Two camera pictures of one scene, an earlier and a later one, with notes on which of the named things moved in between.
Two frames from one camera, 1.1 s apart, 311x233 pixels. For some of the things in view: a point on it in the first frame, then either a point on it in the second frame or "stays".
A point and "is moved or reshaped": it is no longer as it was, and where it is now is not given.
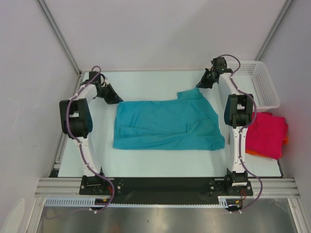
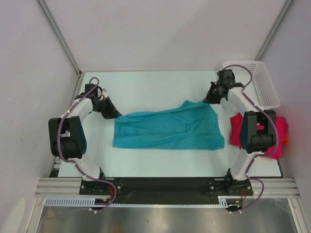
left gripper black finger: [111, 97] → [110, 111]
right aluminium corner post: [273, 29] stays
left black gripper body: [104, 90] → [100, 107]
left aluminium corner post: [58, 34] stays
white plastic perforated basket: [252, 77] stays
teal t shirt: [190, 123] is moved or reshaped
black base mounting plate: [165, 190] stays
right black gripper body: [210, 71] → [221, 96]
